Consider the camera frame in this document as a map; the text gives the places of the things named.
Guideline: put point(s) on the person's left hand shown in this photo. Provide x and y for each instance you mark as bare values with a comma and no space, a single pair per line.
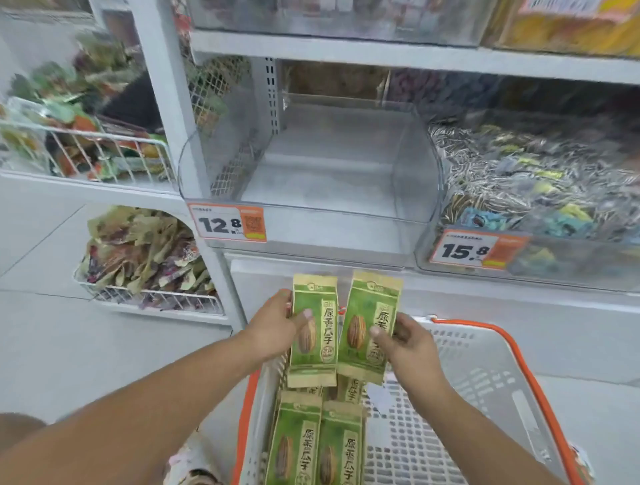
272,330

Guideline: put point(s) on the person's right hand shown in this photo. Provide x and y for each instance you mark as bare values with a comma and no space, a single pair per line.
415,360

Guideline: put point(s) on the white orange shopping basket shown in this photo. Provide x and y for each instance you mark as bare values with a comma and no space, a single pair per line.
475,399

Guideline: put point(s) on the sunflower seed packets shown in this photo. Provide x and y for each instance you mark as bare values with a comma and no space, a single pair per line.
500,170

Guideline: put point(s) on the white store shelf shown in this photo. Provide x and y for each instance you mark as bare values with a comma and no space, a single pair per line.
400,55

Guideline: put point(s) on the person's left forearm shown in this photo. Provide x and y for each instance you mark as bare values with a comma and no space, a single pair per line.
125,419

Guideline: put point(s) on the person's right forearm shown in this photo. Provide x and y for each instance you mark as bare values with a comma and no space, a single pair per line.
475,444

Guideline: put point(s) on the person's left shoe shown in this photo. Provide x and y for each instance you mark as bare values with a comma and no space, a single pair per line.
192,459

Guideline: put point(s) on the person's shoe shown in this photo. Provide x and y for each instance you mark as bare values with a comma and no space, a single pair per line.
192,459
580,462

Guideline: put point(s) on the person's right shoe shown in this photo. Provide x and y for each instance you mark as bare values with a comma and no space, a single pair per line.
580,462

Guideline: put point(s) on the person's left leg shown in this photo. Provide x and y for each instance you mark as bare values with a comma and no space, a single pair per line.
15,429

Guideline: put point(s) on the orange white price tag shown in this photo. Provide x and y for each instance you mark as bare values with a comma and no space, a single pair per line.
560,5
215,225
460,250

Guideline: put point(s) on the pile of brown snack bags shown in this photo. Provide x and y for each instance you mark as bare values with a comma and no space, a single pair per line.
140,250

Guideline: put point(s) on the empty clear plastic bin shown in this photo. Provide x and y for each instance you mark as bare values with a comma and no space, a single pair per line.
325,175

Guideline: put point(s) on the pile of green snack bags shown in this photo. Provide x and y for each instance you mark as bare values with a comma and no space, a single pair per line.
60,105

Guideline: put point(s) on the clear bin of nut bags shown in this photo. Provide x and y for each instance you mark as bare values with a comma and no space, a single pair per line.
400,12

